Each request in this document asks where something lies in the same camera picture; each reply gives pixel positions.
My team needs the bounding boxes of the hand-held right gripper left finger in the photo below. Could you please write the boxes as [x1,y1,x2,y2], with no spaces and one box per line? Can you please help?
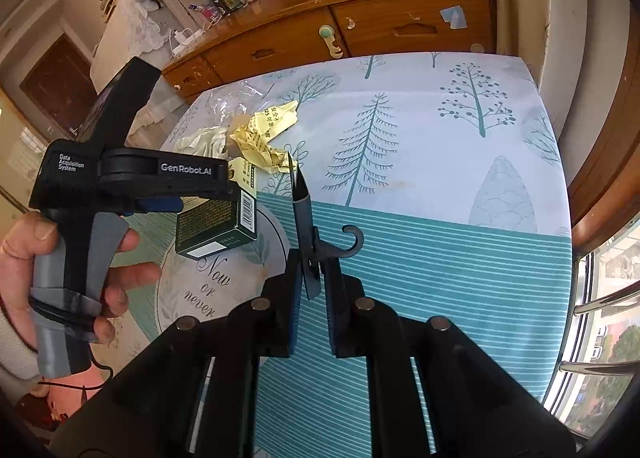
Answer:
[50,248,303,458]

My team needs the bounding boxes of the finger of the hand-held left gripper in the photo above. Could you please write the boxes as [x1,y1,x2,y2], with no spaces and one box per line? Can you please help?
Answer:
[122,190,241,215]

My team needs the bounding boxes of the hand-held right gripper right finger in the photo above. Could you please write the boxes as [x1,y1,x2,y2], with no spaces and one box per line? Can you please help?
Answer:
[320,258,576,458]

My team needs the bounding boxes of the green and cream carton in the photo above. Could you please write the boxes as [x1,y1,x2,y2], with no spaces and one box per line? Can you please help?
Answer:
[175,158,258,260]

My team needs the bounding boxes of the dark box with hook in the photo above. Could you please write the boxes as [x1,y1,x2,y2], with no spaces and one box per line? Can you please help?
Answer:
[287,153,365,301]

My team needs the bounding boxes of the person's left forearm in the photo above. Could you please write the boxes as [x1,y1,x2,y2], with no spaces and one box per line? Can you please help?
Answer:
[0,308,43,381]

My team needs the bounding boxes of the person's left hand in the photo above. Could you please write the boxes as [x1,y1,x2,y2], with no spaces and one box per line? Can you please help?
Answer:
[0,212,163,354]

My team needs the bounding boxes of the crumpled beige paper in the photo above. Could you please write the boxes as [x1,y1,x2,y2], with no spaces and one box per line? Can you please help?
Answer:
[175,125,236,159]

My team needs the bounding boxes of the brown wooden door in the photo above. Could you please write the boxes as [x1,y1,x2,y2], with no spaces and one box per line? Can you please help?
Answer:
[20,33,96,139]

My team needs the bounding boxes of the white refrigerator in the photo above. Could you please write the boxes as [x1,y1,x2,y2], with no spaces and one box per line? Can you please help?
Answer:
[90,0,171,94]

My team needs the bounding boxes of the crumpled yellow paper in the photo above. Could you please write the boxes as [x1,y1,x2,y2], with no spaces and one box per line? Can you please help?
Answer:
[229,100,301,175]

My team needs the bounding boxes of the clear plastic bag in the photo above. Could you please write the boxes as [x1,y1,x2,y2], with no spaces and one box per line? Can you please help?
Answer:
[200,80,271,124]

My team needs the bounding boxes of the white power strip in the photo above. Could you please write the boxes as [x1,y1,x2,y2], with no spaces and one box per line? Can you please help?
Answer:
[169,28,202,59]

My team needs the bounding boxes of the white lace cloth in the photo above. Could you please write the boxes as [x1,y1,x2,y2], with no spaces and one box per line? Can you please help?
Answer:
[117,0,166,54]

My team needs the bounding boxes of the wooden sideboard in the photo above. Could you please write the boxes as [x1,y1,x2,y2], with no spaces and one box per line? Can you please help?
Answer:
[162,0,498,104]

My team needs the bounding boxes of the green knob hook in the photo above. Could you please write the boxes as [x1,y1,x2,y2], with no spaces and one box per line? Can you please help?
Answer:
[319,24,345,60]

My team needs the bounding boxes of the steel window railing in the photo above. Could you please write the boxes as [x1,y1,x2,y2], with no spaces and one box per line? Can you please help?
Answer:
[560,283,640,379]

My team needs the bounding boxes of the blue sticker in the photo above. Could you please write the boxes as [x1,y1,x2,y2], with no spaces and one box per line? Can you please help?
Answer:
[440,5,466,30]

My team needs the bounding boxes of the black cable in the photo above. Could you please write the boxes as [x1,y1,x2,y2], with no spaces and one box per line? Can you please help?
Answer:
[37,363,112,394]

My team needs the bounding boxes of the wooden window frame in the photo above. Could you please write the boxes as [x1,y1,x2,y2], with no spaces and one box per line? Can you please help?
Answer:
[570,3,640,249]

